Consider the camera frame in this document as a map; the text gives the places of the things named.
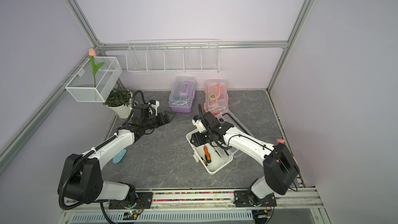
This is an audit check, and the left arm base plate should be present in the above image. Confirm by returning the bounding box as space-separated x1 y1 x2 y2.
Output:
108 191 153 209

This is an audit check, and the small white mesh basket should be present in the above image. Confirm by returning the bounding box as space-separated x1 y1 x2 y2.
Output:
65 57 122 103

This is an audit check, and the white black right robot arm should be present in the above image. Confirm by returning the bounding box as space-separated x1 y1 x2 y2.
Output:
190 105 300 200

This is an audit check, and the purple toolbox clear lid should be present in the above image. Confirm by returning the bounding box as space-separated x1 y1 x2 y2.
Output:
169 76 197 113

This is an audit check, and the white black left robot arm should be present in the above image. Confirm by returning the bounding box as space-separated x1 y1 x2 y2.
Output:
58 90 175 210

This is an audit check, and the potted green plant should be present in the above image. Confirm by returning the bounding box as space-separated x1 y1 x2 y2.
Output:
103 88 133 119

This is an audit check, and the long white wire basket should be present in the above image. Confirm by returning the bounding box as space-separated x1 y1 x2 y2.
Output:
125 39 220 73

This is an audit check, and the pink artificial tulip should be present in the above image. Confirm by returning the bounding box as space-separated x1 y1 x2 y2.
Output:
89 48 104 87

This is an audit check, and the pink toolbox clear lid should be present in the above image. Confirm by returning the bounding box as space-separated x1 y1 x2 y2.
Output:
204 80 229 116

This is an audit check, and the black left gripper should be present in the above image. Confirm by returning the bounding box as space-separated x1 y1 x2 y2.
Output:
143 110 176 130

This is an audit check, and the white toolbox clear lid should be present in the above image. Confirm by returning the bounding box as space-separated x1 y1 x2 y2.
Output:
186 109 254 175

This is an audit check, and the yellow tape measure in pink box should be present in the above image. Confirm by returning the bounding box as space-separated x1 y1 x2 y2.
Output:
209 93 219 102

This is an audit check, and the teal garden trowel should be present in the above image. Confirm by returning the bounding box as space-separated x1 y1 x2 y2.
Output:
113 149 127 164

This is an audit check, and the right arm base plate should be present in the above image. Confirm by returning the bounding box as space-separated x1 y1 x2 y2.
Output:
233 190 277 207

